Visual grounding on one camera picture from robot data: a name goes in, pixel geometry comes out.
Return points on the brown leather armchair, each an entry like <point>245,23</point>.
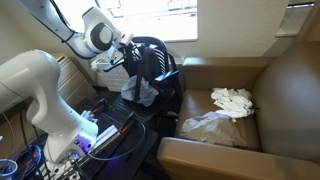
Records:
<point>206,160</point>

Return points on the white crumpled cloth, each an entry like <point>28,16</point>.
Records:
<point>233,101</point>

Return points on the light wooden dresser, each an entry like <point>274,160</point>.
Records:
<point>73,83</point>

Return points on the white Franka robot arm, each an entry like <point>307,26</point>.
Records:
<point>40,100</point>

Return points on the aluminium mounting rail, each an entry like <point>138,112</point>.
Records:
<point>105,136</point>

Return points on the black office chair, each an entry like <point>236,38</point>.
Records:
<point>160,63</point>

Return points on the light grey crumpled cloth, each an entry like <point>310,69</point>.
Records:
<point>213,128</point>

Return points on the grey-blue crumpled cloth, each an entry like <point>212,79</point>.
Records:
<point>145,95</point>

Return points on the black clamp with red tip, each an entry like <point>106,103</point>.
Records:
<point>128,121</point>
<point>99,106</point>

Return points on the white wall heater unit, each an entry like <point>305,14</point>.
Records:
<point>111,78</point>

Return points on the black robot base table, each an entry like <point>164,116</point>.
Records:
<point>133,146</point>

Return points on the white paper cup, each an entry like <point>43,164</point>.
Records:
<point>8,168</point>

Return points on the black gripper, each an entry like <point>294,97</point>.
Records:
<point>129,51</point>

